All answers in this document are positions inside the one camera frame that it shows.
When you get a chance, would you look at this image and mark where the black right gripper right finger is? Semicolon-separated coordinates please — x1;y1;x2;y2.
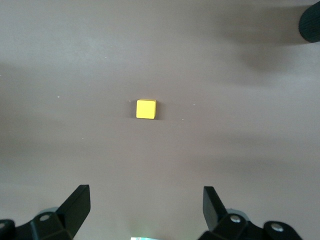
201;185;305;240

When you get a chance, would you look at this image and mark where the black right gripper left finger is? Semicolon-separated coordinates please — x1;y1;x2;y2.
0;184;91;240

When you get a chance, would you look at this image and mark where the yellow cube block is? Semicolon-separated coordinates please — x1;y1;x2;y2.
135;99;158;120

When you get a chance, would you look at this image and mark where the black ribbed cylinder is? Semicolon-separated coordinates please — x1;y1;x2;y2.
298;1;320;43

